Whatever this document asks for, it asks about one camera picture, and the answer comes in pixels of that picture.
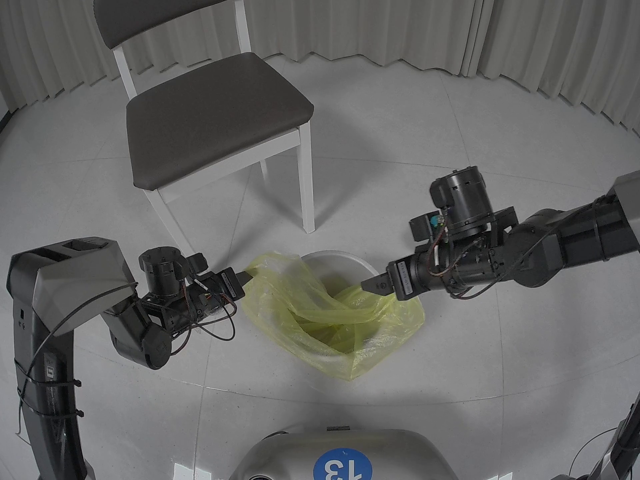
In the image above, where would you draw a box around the white trash bin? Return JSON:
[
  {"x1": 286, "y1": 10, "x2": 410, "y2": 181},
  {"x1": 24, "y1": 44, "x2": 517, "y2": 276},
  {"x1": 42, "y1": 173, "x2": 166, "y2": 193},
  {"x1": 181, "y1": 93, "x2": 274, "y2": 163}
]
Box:
[{"x1": 292, "y1": 249, "x2": 379, "y2": 294}]

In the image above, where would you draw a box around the grey and white chair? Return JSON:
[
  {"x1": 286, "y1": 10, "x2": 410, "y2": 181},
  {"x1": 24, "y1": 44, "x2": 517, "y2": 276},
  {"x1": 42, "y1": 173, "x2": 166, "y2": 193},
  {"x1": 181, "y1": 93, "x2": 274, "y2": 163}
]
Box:
[{"x1": 93, "y1": 0, "x2": 316, "y2": 234}]

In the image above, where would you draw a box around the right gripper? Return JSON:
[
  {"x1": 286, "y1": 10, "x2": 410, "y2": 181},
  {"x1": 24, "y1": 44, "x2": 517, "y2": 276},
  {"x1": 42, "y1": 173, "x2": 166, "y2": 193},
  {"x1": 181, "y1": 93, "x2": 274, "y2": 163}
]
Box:
[{"x1": 386, "y1": 243, "x2": 466, "y2": 303}]

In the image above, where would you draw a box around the yellow plastic bag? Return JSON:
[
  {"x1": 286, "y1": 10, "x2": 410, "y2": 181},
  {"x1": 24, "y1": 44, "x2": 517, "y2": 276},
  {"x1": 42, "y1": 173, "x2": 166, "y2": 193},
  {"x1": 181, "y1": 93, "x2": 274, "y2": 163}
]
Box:
[{"x1": 241, "y1": 251, "x2": 426, "y2": 383}]

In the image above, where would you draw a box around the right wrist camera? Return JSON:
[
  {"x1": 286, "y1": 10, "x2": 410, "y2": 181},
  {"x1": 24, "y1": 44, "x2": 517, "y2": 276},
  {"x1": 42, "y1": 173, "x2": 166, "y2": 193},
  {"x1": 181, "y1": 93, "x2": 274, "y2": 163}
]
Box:
[{"x1": 409, "y1": 213, "x2": 441, "y2": 244}]

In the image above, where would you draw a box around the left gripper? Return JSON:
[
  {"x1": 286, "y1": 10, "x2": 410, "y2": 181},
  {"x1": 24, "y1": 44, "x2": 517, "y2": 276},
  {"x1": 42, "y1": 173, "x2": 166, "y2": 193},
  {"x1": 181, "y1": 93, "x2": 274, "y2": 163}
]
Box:
[{"x1": 192, "y1": 266, "x2": 247, "y2": 314}]

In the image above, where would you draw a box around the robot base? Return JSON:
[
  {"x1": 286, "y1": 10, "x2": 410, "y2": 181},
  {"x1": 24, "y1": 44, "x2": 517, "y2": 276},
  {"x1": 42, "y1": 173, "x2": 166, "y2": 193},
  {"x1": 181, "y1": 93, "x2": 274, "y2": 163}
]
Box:
[{"x1": 235, "y1": 425, "x2": 453, "y2": 480}]

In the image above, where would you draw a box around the black cable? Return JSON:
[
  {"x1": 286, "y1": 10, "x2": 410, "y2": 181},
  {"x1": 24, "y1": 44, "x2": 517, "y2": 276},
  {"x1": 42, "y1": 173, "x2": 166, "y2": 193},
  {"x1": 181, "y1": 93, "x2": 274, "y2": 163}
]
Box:
[
  {"x1": 170, "y1": 293, "x2": 238, "y2": 356},
  {"x1": 17, "y1": 282, "x2": 138, "y2": 404},
  {"x1": 567, "y1": 428, "x2": 626, "y2": 480}
]

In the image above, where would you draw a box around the cream curtain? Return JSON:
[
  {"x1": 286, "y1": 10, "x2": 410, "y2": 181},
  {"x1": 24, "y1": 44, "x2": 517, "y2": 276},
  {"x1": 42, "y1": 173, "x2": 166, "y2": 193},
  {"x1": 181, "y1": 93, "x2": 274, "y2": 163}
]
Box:
[
  {"x1": 462, "y1": 0, "x2": 640, "y2": 136},
  {"x1": 0, "y1": 0, "x2": 488, "y2": 114}
]

